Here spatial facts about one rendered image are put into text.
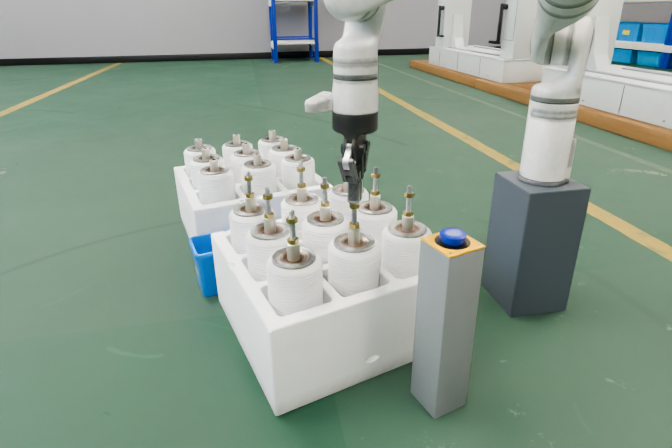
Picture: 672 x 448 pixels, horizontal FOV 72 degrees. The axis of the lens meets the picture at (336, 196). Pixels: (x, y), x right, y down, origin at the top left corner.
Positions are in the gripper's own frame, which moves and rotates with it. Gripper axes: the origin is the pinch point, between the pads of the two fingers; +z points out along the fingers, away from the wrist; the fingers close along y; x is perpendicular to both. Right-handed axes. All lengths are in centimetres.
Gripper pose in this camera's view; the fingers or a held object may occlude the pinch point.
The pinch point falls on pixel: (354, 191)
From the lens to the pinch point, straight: 80.2
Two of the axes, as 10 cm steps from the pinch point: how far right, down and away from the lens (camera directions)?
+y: 2.8, -3.6, 8.9
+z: 0.1, 9.3, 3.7
